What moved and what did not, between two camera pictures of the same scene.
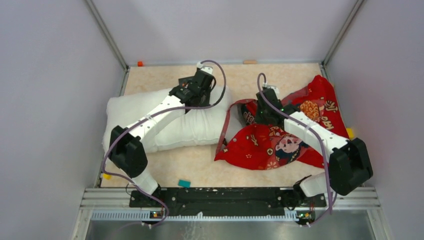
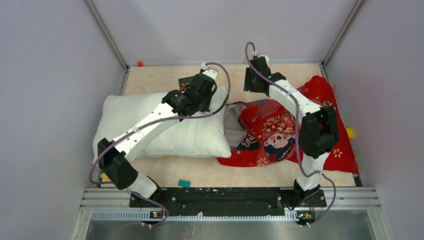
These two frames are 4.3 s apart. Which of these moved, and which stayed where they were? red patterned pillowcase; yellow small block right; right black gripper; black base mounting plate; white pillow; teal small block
Moved: white pillow; red patterned pillowcase; right black gripper
Stayed: black base mounting plate; yellow small block right; teal small block
